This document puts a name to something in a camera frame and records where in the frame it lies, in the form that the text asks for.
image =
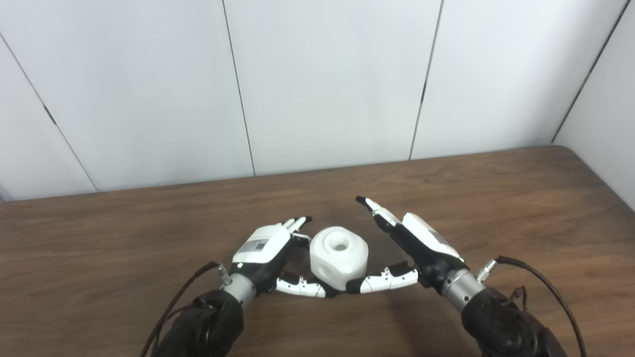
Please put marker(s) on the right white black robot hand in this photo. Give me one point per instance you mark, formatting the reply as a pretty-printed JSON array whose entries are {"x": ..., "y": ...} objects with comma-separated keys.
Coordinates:
[{"x": 426, "y": 245}]

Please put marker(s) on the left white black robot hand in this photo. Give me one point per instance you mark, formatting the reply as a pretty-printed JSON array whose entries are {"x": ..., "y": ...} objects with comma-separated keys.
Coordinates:
[{"x": 260, "y": 248}]

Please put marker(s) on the round white plastic piece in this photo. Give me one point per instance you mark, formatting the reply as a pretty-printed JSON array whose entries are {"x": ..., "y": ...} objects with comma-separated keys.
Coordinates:
[{"x": 340, "y": 263}]

